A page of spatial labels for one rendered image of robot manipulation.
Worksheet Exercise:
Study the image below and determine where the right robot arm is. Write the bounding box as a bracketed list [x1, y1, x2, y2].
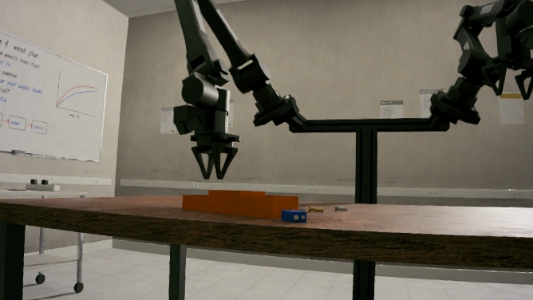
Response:
[173, 0, 290, 135]

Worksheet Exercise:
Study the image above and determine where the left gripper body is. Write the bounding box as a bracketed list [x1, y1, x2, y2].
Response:
[481, 36, 533, 73]

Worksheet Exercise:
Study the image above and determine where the orange rack of bins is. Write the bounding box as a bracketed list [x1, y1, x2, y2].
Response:
[182, 190, 298, 219]

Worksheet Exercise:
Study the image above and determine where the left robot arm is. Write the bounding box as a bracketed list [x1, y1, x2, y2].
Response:
[437, 0, 533, 117]

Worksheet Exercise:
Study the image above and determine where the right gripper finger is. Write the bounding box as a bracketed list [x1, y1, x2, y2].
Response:
[191, 146, 214, 180]
[211, 144, 238, 180]

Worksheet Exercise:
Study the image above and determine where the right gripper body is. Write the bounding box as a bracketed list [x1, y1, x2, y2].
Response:
[191, 111, 240, 148]

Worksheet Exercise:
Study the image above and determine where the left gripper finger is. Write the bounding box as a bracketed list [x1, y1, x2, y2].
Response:
[515, 70, 533, 100]
[481, 62, 507, 96]

